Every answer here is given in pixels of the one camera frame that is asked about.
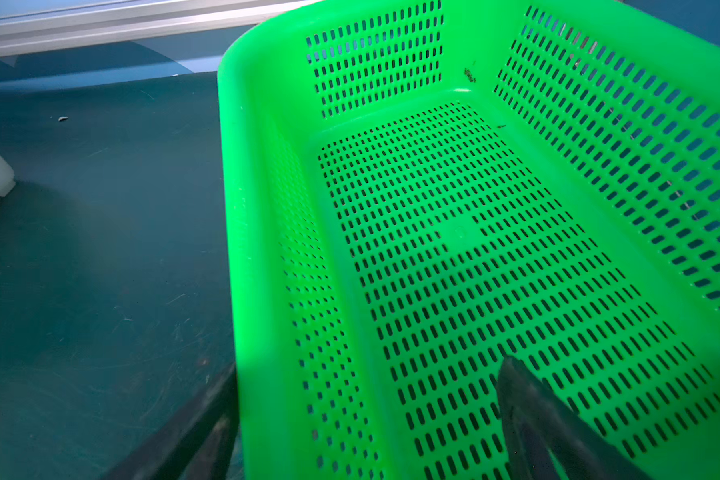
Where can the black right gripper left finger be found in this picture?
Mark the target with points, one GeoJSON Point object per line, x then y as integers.
{"type": "Point", "coordinates": [196, 443]}

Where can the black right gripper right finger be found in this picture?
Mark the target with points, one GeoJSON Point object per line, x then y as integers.
{"type": "Point", "coordinates": [547, 440]}

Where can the aluminium back frame rail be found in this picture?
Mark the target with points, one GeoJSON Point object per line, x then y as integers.
{"type": "Point", "coordinates": [116, 21]}

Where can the green perforated plastic basket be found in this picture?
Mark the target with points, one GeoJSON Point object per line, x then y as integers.
{"type": "Point", "coordinates": [416, 190]}

